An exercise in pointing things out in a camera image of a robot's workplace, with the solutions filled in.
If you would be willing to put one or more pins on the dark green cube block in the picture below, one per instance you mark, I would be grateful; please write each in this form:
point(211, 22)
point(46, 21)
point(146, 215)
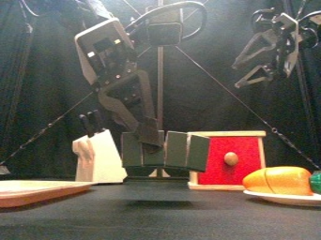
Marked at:
point(177, 151)

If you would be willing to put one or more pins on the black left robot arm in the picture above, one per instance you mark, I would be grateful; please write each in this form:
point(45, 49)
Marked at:
point(73, 11)

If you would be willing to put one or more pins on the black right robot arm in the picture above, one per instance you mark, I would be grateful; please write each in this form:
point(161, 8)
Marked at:
point(307, 28)

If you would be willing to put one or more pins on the round white plate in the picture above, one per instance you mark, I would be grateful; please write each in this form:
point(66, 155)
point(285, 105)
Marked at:
point(288, 199)

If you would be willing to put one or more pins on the white wooden knife block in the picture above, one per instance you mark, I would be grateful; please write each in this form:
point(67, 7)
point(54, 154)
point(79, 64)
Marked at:
point(101, 159)

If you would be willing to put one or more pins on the wooden box with red drawer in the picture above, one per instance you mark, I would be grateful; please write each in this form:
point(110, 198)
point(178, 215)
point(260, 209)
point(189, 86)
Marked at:
point(243, 165)

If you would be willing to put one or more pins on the wooden cutting board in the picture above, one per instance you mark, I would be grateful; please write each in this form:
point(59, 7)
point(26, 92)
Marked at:
point(38, 190)

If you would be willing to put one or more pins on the orange toy carrot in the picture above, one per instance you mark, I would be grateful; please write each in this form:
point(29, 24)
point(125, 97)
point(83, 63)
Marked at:
point(280, 180)

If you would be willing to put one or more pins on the green toy vegetable piece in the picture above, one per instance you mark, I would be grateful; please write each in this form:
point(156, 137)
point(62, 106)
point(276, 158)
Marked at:
point(316, 182)

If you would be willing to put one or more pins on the vertical metal frame pole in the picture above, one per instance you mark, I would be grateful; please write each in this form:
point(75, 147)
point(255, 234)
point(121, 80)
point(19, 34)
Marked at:
point(160, 93)

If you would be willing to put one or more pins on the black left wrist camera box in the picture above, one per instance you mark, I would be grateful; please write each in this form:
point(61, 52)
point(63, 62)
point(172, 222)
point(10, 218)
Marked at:
point(165, 31)

